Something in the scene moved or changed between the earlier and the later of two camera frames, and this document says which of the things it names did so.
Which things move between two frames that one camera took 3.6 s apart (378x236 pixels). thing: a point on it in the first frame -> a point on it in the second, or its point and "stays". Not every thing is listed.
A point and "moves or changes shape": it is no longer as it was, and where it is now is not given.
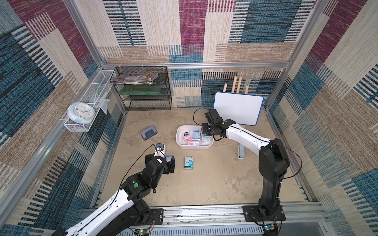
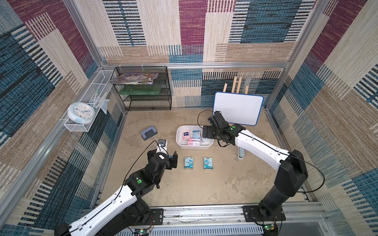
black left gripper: (167, 169) stays
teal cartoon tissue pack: (206, 137) moves or changes shape
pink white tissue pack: (193, 141) stays
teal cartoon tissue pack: (188, 162) stays
